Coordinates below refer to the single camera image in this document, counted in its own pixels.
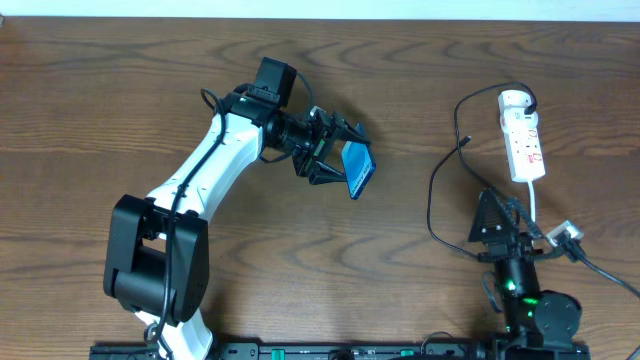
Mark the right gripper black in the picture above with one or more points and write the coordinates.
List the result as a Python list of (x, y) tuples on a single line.
[(507, 251)]

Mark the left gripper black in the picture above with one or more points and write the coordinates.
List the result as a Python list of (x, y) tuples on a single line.
[(314, 145)]

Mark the blue Galaxy smartphone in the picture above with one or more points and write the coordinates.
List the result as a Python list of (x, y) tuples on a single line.
[(359, 166)]

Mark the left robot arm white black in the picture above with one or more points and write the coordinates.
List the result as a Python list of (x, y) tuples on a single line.
[(157, 262)]

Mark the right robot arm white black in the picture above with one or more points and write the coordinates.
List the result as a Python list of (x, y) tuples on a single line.
[(540, 324)]

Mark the white power strip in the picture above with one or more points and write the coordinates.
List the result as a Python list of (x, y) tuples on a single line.
[(521, 136)]

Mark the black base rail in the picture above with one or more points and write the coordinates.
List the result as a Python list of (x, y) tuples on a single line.
[(437, 349)]

